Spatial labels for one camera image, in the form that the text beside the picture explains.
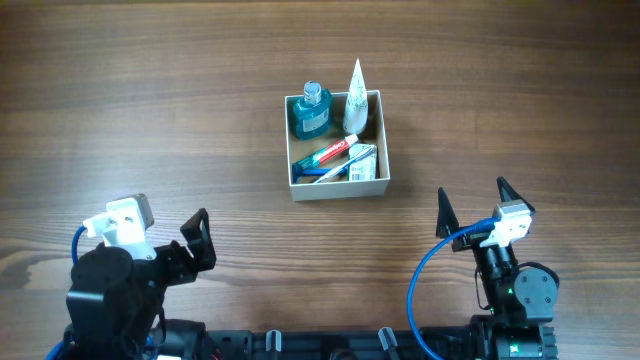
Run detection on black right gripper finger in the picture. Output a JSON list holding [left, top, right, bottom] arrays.
[[496, 176, 535, 213], [436, 187, 460, 239]]

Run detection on white lotion tube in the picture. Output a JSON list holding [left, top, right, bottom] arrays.
[[343, 59, 368, 134]]

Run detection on red green toothpaste tube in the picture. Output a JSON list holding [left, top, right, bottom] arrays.
[[292, 134, 359, 171]]

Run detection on white cardboard box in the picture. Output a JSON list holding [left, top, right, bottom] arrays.
[[284, 90, 391, 201]]

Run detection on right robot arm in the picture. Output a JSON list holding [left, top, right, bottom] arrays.
[[421, 177, 559, 360]]

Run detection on green white soap bar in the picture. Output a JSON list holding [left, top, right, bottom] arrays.
[[348, 144, 377, 182]]

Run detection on blue white toothbrush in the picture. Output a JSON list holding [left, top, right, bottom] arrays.
[[314, 145, 376, 184]]

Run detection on blue disposable razor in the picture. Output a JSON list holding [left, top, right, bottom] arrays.
[[291, 164, 348, 184]]

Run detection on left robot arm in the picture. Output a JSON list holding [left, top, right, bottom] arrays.
[[47, 208, 219, 359]]

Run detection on blue mouthwash bottle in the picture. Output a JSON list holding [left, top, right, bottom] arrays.
[[293, 81, 333, 140]]

